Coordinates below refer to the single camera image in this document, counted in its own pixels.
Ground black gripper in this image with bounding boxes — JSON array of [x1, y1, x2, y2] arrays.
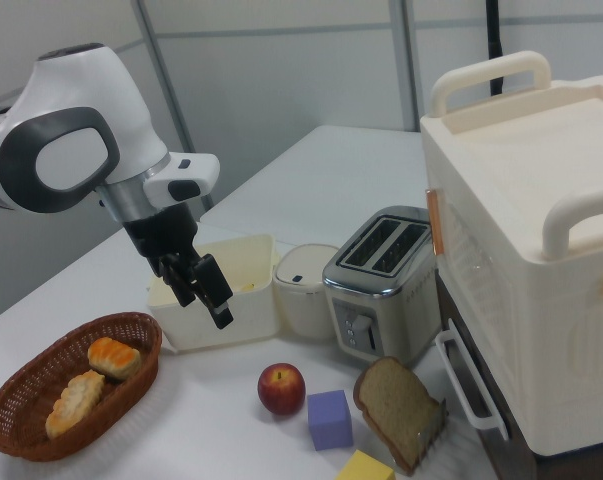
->
[[122, 203, 234, 330]]

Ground pale bread roll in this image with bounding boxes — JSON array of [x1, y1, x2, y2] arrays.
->
[[44, 369, 107, 441]]

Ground orange-topped bread roll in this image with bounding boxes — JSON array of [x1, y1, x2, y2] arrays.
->
[[87, 336, 142, 384]]

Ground brown bread slice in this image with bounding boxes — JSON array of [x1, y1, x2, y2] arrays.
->
[[352, 355, 443, 476]]

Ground cream square plastic bin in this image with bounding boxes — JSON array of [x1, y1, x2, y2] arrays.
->
[[146, 233, 283, 356]]

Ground small white lidded bin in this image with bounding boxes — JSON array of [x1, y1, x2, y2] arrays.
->
[[272, 242, 341, 343]]

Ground red apple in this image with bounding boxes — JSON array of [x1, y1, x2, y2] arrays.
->
[[257, 362, 307, 417]]

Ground silver two-slot toaster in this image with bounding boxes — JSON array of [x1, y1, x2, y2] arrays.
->
[[321, 204, 440, 368]]

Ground purple cube block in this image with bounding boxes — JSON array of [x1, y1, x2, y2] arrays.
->
[[306, 389, 355, 452]]

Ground brown wicker basket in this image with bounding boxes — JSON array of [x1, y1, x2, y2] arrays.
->
[[0, 311, 163, 463]]

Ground yellow block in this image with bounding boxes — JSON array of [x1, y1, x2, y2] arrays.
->
[[334, 448, 397, 480]]

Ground copper box latch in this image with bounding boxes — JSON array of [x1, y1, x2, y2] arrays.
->
[[425, 187, 445, 258]]

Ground large cream storage box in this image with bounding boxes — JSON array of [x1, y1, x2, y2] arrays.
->
[[419, 49, 603, 458]]

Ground white cabinet handle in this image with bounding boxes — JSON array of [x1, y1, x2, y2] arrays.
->
[[434, 317, 510, 442]]

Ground black hanging cable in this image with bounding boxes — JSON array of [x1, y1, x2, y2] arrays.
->
[[482, 0, 507, 97]]

